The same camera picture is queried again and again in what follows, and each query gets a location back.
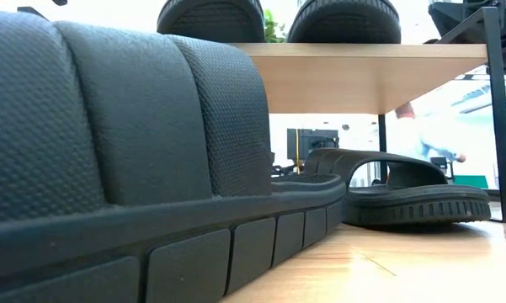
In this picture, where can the black monitor on stand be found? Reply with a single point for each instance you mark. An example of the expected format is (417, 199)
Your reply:
(315, 143)

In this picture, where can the wooden shelf black metal frame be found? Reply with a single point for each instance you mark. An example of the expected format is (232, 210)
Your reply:
(362, 76)

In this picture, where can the green board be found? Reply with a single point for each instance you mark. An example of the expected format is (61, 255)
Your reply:
(471, 182)

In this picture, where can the person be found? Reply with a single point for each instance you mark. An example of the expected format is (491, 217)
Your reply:
(429, 134)

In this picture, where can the black rubber slide sandal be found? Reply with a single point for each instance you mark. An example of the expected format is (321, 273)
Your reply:
(345, 23)
(109, 126)
(404, 206)
(210, 21)

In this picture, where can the workstation with black monitor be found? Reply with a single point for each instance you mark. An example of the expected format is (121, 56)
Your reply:
(440, 162)

